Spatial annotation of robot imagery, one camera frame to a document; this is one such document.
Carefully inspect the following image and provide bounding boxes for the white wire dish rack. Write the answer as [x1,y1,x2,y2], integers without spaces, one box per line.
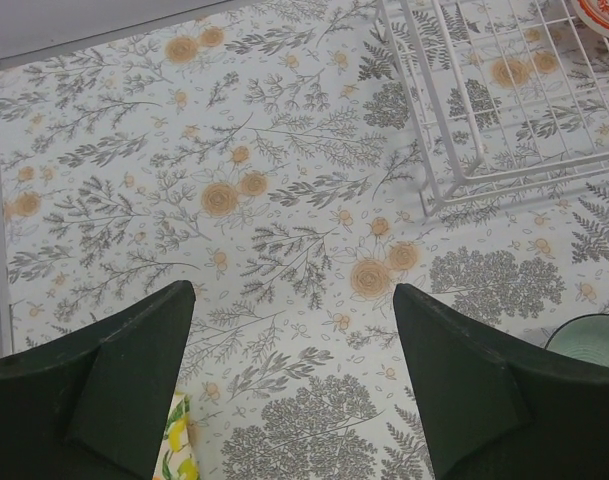
[375,1,609,215]

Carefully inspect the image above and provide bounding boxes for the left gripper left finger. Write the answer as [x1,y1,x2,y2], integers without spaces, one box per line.
[0,281,195,479]

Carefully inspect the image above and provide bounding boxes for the floral patterned table mat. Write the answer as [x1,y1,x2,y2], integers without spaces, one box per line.
[0,1,609,479]

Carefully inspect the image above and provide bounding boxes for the red white floral bowl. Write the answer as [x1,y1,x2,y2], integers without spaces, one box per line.
[572,0,609,39]

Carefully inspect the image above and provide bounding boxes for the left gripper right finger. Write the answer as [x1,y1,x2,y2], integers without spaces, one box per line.
[393,284,609,479]

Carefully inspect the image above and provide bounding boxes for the pale green celadon bowl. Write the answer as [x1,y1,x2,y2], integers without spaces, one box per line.
[545,314,609,367]

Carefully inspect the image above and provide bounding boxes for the lemon print folded cloth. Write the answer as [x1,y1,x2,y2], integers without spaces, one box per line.
[152,391,200,480]

